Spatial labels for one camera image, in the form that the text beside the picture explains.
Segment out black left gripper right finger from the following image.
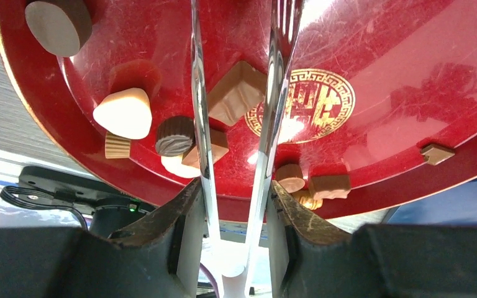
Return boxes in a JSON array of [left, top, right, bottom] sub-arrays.
[[266, 182, 477, 297]]

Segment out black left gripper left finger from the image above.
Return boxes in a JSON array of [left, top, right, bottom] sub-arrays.
[[0, 179, 204, 297]]

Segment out metal tongs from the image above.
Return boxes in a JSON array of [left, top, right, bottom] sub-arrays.
[[189, 0, 305, 298]]

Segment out white oval chocolate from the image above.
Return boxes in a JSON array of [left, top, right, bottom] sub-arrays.
[[161, 155, 201, 179], [93, 88, 153, 140]]

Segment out tan ridged round chocolate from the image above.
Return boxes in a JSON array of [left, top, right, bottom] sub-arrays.
[[104, 132, 132, 159]]

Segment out brown cube chocolate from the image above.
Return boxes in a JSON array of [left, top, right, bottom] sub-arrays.
[[181, 129, 229, 169]]

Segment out dark ridged round chocolate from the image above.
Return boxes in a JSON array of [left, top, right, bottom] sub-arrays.
[[155, 115, 195, 157]]

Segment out silver wrapped chocolate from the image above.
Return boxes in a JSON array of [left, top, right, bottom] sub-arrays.
[[420, 143, 455, 166]]

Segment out brown rectangular chocolate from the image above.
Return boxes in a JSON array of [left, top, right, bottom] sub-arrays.
[[207, 61, 267, 126]]

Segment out grey round edge chocolate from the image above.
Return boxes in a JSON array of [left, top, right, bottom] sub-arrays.
[[24, 0, 93, 57]]

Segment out red round tray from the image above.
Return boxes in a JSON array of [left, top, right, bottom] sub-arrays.
[[0, 1, 477, 222]]

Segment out blue tin lid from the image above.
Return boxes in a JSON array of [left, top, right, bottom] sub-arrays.
[[382, 178, 477, 226]]

